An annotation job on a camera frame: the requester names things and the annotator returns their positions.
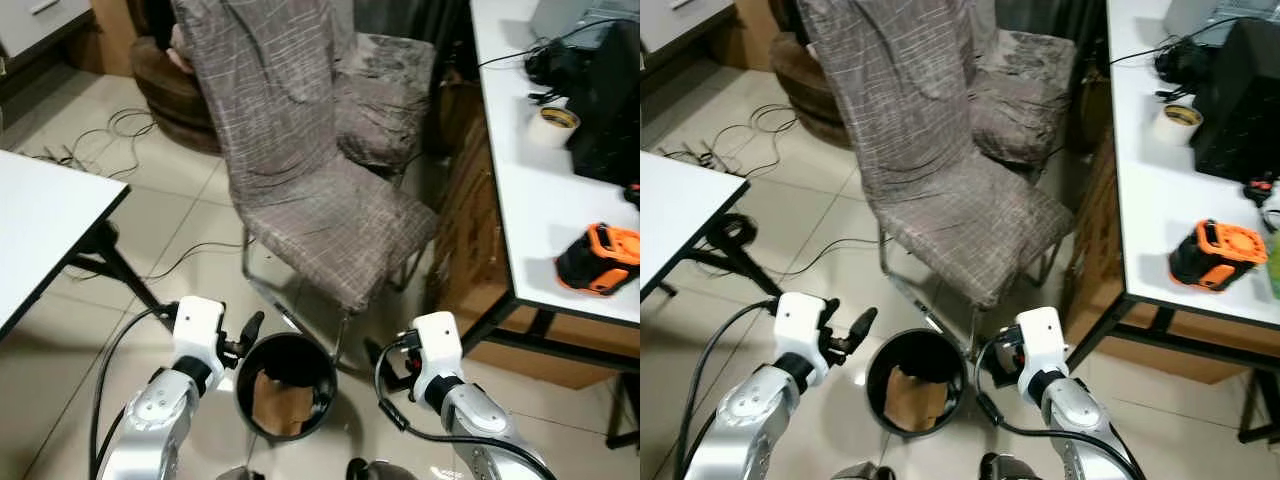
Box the black round rubbish bin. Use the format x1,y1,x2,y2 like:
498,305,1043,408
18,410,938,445
865,328,969,437
234,333,339,442

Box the brown crumpled paper trash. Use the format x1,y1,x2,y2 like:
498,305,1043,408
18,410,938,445
884,364,952,432
252,370,317,437

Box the brown fabric covered chair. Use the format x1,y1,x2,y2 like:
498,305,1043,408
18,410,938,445
170,0,442,376
798,0,1076,371

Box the small white table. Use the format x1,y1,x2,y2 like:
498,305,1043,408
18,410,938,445
640,150,786,301
0,150,179,341

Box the orange black power tool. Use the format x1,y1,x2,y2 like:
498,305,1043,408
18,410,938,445
555,222,641,297
1168,218,1271,293

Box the brown round ottoman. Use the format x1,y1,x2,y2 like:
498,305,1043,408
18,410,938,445
130,35,223,157
768,32,851,151

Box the beige tape roll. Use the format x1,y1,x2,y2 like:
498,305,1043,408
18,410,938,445
527,104,582,150
1152,102,1204,147

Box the black box case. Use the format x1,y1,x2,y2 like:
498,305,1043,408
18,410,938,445
1190,18,1280,183
565,20,641,187

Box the white cabinet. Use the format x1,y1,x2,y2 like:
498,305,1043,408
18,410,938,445
0,0,96,63
640,0,736,56

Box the grey device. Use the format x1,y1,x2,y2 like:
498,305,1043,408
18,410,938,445
1163,0,1280,41
530,0,641,43

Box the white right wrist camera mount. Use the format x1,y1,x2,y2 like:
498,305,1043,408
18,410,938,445
1015,307,1070,389
411,311,464,393

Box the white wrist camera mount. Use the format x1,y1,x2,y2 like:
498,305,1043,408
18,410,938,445
172,296,228,367
1015,307,1070,389
411,311,464,393
774,292,830,365

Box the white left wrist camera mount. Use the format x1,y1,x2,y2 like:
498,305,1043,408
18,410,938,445
172,296,228,367
774,292,830,365

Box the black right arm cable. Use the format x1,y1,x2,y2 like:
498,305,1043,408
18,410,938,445
974,335,1146,480
374,340,557,480

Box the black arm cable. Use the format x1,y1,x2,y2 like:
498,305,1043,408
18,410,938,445
675,298,781,480
974,335,1146,480
374,340,557,480
88,303,179,480

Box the black floor cable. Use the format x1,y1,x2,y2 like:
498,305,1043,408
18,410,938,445
780,237,887,278
148,240,247,283

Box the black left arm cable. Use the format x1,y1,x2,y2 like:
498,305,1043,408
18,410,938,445
675,298,781,480
88,303,179,480

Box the white desk black frame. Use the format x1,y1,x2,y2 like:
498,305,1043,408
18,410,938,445
462,0,641,451
1065,0,1280,446

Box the tangled thin floor cables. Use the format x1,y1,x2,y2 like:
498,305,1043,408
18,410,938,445
655,103,801,181
18,106,159,183

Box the black cable bundle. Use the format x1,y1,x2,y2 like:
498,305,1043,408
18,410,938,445
524,38,593,96
1153,38,1216,96

